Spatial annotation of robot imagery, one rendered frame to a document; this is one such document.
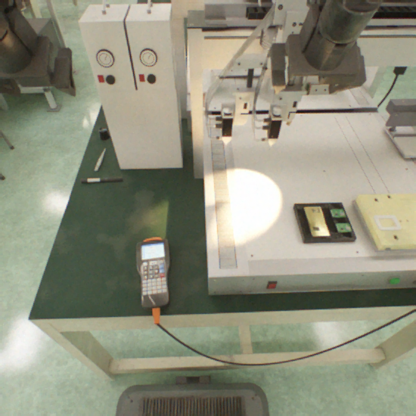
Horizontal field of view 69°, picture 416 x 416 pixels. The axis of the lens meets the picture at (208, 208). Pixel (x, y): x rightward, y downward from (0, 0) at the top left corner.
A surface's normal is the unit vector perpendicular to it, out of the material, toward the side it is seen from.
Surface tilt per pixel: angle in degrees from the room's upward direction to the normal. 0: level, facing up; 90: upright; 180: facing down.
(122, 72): 90
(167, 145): 90
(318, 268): 0
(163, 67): 90
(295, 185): 0
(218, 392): 0
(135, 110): 90
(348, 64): 30
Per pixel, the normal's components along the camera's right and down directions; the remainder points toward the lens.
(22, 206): 0.00, -0.65
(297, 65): 0.01, -0.18
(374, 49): 0.04, 0.76
